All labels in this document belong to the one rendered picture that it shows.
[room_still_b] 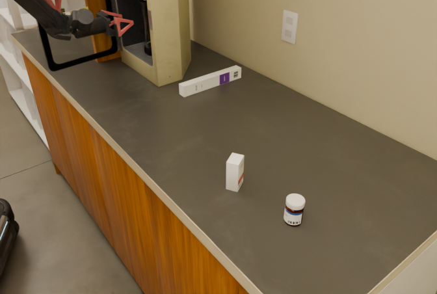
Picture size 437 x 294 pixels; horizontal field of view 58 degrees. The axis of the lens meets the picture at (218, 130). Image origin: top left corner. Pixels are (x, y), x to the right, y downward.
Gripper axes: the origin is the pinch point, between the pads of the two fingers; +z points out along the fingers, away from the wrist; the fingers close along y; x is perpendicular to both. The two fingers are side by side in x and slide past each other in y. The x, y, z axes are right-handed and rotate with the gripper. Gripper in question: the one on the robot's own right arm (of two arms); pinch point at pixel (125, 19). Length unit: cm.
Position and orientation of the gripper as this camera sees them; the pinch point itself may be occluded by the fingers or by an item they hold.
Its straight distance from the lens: 158.3
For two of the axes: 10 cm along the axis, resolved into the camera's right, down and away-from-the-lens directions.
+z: 8.0, -3.3, 4.9
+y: -5.9, -4.3, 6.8
